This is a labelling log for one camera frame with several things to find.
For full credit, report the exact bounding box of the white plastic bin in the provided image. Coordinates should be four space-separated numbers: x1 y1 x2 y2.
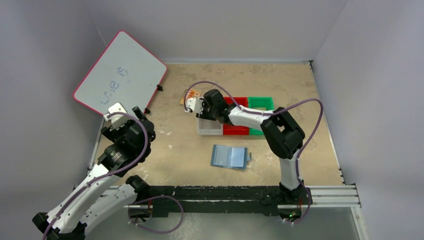
197 118 223 136

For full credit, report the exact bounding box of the red plastic bin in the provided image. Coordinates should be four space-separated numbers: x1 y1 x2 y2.
222 96 250 136

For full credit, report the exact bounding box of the green plastic bin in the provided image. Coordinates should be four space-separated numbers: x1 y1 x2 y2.
247 96 275 136

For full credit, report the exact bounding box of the blue card holder wallet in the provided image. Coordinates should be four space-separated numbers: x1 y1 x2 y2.
210 144 252 170

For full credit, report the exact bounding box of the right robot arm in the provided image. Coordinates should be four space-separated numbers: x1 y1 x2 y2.
188 89 306 204

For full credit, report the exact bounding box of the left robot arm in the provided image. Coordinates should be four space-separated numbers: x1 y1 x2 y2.
32 103 156 240

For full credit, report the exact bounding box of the orange spiral notebook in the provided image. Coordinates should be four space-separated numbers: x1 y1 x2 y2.
179 89 202 105

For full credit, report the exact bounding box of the pink-framed whiteboard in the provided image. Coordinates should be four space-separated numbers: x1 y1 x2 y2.
73 30 168 115

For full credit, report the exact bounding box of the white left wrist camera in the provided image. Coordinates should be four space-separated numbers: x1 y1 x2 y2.
103 102 129 130

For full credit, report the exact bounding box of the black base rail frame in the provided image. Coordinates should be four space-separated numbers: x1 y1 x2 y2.
120 185 360 222

